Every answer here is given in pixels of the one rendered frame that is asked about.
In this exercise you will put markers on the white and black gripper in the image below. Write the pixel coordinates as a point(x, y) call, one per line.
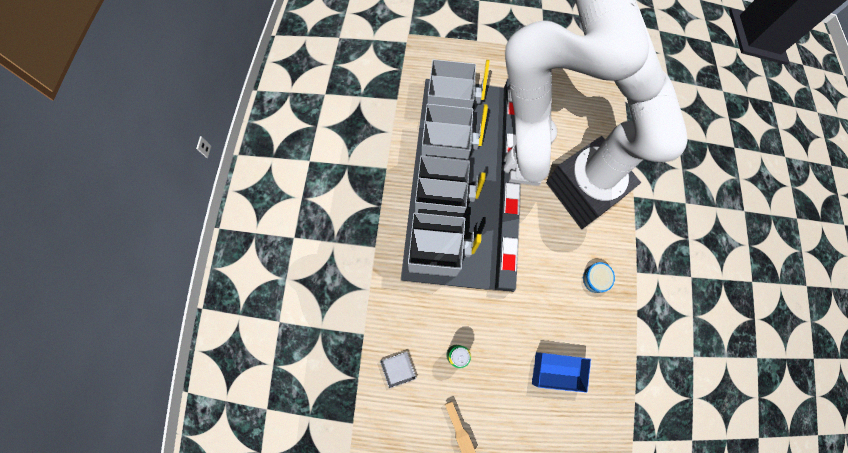
point(510, 164)

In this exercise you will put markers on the round tin with blue-rimmed lid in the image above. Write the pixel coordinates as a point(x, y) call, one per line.
point(599, 278)

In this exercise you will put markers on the green and yellow drink can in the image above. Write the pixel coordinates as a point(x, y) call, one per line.
point(458, 356)

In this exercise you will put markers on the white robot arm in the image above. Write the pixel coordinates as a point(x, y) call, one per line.
point(615, 46)

